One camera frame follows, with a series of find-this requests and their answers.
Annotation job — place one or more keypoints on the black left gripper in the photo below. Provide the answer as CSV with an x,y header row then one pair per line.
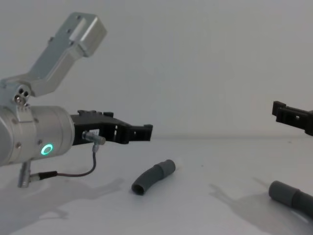
x,y
90,123

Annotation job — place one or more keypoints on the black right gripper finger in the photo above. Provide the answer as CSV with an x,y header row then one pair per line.
x,y
293,120

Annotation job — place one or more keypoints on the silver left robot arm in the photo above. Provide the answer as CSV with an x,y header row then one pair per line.
x,y
49,127

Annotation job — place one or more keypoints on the curved grey plastic pipe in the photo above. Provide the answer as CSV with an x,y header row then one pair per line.
x,y
151,175

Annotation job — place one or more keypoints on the straight grey plastic pipe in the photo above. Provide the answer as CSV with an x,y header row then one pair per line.
x,y
288,195

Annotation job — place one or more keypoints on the white table cloth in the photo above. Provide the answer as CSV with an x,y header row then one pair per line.
x,y
195,215

